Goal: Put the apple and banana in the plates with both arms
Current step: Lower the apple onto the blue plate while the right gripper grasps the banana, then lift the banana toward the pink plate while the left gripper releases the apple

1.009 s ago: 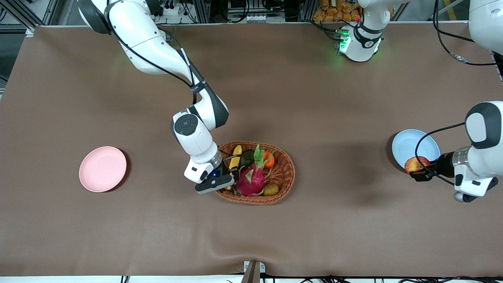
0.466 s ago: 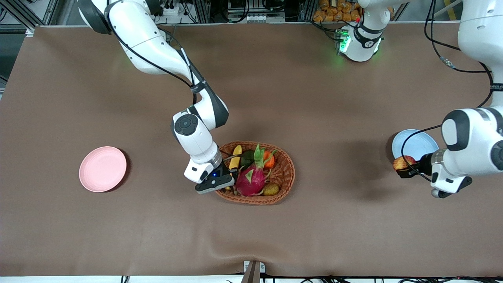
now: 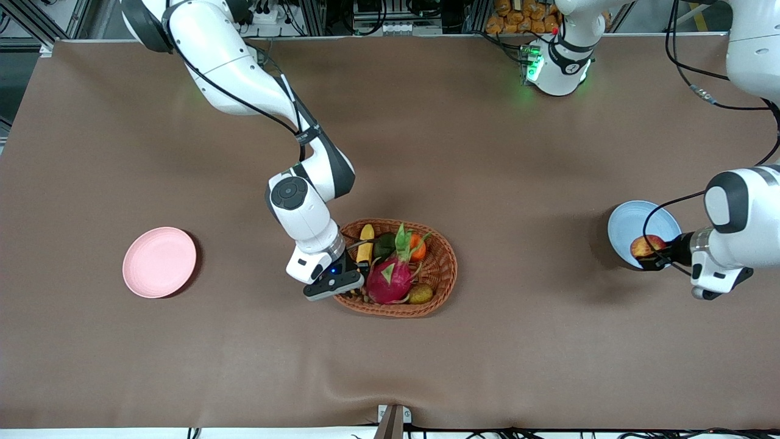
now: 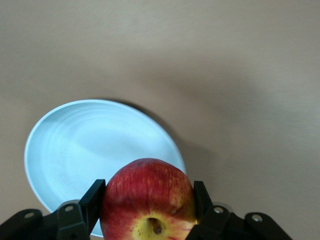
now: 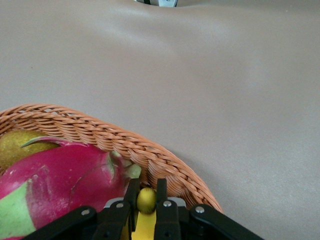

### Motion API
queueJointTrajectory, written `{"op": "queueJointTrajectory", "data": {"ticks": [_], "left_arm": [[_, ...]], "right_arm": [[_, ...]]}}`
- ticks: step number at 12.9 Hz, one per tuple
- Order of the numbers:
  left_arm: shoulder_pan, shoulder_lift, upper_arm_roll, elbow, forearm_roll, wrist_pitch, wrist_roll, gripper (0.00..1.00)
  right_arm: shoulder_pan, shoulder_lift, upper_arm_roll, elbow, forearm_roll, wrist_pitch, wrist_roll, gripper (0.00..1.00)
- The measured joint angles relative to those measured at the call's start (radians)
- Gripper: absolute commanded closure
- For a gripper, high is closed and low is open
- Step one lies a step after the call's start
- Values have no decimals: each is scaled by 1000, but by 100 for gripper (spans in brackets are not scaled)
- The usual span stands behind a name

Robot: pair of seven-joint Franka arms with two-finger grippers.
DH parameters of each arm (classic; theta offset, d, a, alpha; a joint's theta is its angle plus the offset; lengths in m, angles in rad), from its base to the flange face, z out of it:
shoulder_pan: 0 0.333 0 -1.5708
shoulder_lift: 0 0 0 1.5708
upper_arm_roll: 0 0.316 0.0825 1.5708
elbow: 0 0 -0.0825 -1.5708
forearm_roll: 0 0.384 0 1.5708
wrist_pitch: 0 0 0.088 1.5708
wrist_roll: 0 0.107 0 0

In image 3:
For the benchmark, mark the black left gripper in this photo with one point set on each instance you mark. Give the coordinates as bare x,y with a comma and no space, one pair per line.
677,247

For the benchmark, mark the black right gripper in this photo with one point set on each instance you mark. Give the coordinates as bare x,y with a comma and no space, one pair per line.
348,263

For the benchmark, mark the red yellow apple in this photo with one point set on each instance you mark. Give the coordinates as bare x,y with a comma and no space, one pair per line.
645,247

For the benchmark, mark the yellow banana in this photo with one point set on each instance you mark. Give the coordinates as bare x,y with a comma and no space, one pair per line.
366,241

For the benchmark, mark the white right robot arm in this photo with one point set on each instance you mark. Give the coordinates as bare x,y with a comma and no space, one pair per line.
225,61

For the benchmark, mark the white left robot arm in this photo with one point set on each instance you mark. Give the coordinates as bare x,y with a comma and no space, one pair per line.
752,219

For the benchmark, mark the pink dragon fruit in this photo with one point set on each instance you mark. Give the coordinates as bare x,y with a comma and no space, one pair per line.
390,280

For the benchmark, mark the green avocado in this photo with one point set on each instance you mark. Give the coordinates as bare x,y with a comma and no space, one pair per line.
382,245

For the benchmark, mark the light blue round plate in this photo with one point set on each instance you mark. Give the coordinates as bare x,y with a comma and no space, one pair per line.
627,225

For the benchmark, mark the orange tangerine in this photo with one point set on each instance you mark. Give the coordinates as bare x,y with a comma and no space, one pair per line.
418,250

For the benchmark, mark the yellow-brown pear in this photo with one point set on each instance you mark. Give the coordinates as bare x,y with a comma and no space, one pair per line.
420,294

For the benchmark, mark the brown wicker basket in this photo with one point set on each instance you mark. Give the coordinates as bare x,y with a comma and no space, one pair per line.
439,274

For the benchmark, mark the brown table cloth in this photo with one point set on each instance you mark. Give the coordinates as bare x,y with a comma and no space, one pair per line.
487,152

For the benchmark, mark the pink round plate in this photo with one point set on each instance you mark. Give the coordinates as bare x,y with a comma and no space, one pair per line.
158,262

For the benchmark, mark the white terminal block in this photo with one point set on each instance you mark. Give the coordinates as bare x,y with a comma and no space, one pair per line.
402,28

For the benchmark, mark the white power strip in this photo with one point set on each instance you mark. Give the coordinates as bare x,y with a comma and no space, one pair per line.
265,17

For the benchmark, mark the bag of orange buns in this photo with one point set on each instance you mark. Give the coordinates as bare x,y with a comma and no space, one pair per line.
518,18

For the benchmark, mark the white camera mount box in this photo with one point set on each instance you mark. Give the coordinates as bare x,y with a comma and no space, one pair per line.
308,265

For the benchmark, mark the metal camera mount pole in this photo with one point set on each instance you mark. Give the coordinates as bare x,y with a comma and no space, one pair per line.
391,424

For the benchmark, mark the aluminium frame profile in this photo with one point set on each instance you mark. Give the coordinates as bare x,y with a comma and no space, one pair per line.
30,21

